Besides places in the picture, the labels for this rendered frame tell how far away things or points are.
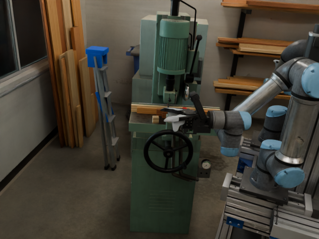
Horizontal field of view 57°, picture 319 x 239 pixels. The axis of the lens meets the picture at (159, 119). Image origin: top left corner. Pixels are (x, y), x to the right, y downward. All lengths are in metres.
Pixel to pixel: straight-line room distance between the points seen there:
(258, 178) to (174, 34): 0.90
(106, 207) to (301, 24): 3.24
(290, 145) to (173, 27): 0.90
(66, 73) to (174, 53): 1.57
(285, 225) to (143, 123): 0.95
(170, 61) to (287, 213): 1.02
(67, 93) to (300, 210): 2.36
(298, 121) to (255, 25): 3.01
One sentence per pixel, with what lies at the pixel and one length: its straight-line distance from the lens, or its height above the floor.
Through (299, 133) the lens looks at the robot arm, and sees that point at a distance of 1.30.
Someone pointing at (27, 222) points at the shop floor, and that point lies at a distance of 2.55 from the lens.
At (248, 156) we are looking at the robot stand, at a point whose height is 0.70.
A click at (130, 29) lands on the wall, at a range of 4.22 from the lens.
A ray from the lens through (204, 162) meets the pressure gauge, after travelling 1.92.
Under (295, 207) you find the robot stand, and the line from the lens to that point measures 1.62.
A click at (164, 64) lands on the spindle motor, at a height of 1.25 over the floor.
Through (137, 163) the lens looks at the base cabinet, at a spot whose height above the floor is 0.61.
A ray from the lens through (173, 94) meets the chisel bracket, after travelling 1.88.
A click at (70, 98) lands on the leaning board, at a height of 0.57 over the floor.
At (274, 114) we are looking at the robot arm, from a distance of 1.91.
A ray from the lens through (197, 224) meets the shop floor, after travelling 2.47.
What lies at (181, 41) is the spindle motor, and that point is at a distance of 1.77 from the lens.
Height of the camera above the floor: 1.69
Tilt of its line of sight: 25 degrees down
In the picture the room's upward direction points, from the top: 4 degrees clockwise
